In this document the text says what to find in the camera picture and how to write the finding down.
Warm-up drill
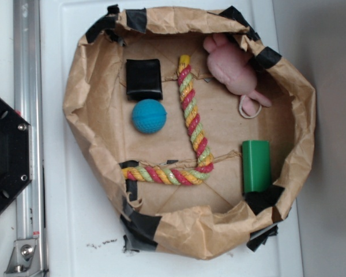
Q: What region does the black box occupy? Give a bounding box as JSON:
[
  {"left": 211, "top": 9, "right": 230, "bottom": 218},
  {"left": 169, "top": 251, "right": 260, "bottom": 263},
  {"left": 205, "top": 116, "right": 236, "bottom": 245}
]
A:
[{"left": 126, "top": 59, "right": 163, "bottom": 101}]

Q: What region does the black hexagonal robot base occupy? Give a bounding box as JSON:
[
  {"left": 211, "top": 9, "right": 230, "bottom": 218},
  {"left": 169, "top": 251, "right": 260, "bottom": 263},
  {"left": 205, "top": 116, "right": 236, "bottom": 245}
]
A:
[{"left": 0, "top": 98, "right": 32, "bottom": 214}]

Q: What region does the brown paper bag bin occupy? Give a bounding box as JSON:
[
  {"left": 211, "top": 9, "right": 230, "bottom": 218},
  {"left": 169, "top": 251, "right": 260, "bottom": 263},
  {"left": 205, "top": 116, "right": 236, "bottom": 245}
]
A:
[{"left": 63, "top": 6, "right": 316, "bottom": 260}]

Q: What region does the blue dimpled ball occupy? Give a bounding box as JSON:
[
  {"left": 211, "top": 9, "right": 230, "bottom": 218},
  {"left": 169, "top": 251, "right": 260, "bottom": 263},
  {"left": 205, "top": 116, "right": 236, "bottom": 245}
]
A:
[{"left": 131, "top": 99, "right": 167, "bottom": 134}]

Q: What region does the green rectangular block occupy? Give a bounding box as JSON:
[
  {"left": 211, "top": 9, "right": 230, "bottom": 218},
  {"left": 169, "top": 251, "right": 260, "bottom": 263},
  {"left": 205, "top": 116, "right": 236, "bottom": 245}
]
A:
[{"left": 242, "top": 140, "right": 272, "bottom": 193}]

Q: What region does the pink plush bunny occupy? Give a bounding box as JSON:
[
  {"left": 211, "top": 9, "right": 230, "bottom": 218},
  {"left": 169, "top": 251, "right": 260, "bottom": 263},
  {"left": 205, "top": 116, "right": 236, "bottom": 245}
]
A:
[{"left": 203, "top": 33, "right": 272, "bottom": 119}]

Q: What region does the red yellow green rope toy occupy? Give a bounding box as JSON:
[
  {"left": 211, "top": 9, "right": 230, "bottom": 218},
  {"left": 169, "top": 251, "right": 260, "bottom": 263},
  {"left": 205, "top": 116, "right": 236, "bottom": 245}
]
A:
[{"left": 122, "top": 55, "right": 214, "bottom": 186}]

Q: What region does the aluminium extrusion rail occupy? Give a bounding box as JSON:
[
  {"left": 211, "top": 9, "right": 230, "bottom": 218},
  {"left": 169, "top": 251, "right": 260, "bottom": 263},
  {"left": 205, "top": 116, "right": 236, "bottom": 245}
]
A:
[{"left": 13, "top": 1, "right": 49, "bottom": 276}]

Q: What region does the metal corner bracket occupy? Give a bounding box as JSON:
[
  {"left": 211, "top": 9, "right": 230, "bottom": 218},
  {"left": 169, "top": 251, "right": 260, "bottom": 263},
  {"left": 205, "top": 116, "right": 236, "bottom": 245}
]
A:
[{"left": 3, "top": 238, "right": 41, "bottom": 276}]

